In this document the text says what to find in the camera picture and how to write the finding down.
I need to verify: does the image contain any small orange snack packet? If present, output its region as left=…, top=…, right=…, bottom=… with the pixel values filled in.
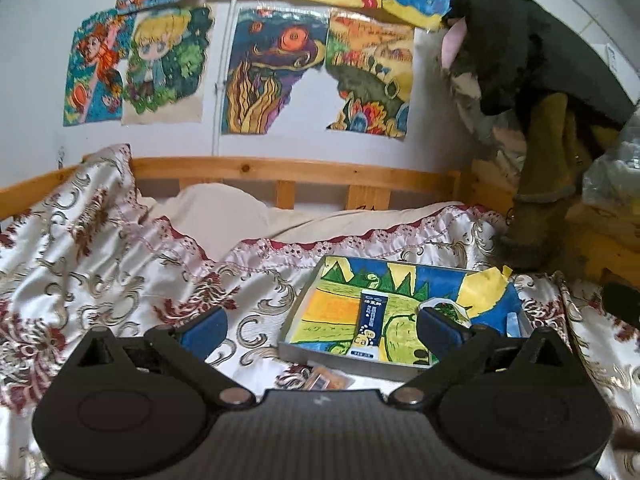
left=305, top=366, right=353, bottom=391

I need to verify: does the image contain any wooden bed frame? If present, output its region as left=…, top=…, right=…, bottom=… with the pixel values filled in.
left=0, top=156, right=521, bottom=221

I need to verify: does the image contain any swirly night sky wall drawing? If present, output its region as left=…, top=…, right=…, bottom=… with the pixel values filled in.
left=220, top=7, right=331, bottom=137

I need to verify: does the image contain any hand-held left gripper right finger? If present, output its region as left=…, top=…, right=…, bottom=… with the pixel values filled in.
left=390, top=307, right=583, bottom=407

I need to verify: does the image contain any floral satin blanket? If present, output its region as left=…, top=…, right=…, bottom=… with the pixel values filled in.
left=0, top=144, right=640, bottom=480

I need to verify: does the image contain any blond character wall drawing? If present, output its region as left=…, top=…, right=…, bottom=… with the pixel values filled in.
left=121, top=5, right=216, bottom=126

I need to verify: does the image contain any cream pillow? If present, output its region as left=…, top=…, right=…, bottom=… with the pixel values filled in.
left=142, top=182, right=466, bottom=261

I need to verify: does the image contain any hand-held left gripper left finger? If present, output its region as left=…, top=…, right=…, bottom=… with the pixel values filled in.
left=75, top=307, right=253, bottom=407

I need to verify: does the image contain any olive brown garment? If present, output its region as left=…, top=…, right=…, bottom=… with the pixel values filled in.
left=500, top=92, right=631, bottom=271

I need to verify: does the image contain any grey patterned cloth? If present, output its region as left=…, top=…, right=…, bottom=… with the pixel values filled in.
left=442, top=67, right=528, bottom=161

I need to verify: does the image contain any pink cloth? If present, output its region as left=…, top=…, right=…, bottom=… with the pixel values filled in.
left=440, top=20, right=468, bottom=68

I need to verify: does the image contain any hilly landscape wall drawing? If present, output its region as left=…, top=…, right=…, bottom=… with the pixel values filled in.
left=325, top=9, right=416, bottom=142

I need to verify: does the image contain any orange-haired swimmer wall drawing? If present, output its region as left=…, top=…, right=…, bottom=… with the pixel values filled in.
left=62, top=10, right=136, bottom=128

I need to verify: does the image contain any clear plastic bag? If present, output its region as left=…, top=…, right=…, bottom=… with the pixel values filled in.
left=582, top=110, right=640, bottom=211

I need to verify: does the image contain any black jacket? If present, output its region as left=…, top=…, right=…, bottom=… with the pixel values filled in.
left=440, top=0, right=640, bottom=128

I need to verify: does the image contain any grey tray with drawing lining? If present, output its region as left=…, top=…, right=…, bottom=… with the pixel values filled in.
left=277, top=254, right=533, bottom=382

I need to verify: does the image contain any white green round packet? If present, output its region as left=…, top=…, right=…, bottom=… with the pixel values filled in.
left=417, top=297, right=471, bottom=321

